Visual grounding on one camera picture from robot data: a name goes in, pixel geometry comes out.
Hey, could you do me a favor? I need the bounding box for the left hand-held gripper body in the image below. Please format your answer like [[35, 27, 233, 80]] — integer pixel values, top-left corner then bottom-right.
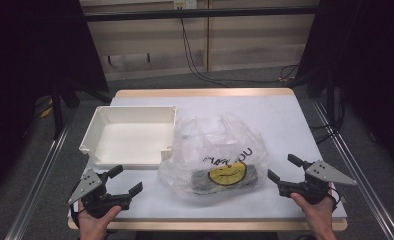
[[67, 167, 133, 220]]

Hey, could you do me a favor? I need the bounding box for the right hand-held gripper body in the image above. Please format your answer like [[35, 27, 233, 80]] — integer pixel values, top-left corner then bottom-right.
[[277, 159, 358, 206]]

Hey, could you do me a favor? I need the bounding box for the white plastic tray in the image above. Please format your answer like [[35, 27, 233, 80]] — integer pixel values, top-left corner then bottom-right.
[[79, 105, 178, 168]]

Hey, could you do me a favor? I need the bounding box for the long black box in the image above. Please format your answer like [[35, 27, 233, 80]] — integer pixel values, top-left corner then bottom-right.
[[190, 165, 260, 196]]

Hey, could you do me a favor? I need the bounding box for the clear plastic bag yellow smiley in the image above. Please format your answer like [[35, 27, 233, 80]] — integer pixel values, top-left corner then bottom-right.
[[157, 113, 270, 201]]

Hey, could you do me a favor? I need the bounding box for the person's left hand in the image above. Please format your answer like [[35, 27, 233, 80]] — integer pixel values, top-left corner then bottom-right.
[[77, 201, 123, 240]]

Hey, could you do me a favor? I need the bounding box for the person's right hand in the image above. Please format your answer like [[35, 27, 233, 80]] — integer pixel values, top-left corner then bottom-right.
[[289, 192, 338, 240]]

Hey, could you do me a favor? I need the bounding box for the white table mat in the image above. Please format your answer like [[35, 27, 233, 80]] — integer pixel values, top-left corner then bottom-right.
[[68, 95, 348, 221]]

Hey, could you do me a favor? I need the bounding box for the black metal stand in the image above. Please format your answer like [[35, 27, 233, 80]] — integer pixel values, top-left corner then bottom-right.
[[49, 79, 81, 141]]

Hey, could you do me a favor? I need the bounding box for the yellow thing on floor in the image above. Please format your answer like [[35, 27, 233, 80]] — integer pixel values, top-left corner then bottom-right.
[[39, 104, 53, 119]]

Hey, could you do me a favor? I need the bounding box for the black curtain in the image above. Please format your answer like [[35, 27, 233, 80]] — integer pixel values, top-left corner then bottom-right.
[[297, 0, 394, 176], [0, 0, 110, 202]]

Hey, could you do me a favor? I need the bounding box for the light wooden cabinet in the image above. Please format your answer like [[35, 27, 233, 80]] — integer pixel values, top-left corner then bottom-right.
[[79, 0, 320, 82]]

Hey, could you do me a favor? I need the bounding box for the black horizontal bar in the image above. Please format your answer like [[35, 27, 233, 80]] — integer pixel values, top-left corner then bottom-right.
[[84, 5, 320, 23]]

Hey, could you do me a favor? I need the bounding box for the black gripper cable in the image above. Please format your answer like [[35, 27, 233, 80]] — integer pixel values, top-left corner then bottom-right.
[[69, 202, 83, 232], [327, 185, 341, 213]]

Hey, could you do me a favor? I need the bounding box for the aluminium floor rail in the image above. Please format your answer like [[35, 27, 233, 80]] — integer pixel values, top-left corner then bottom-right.
[[310, 97, 394, 240], [4, 109, 77, 240]]

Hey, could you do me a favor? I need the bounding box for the bundle of black floor cables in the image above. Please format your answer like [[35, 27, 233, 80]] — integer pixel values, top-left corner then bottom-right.
[[309, 95, 347, 145]]

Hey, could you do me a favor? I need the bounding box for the long black floor cable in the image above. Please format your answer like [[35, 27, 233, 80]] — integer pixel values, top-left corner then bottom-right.
[[179, 16, 301, 89]]

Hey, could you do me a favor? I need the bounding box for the white wall socket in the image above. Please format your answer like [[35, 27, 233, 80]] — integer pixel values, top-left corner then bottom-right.
[[173, 0, 199, 11]]

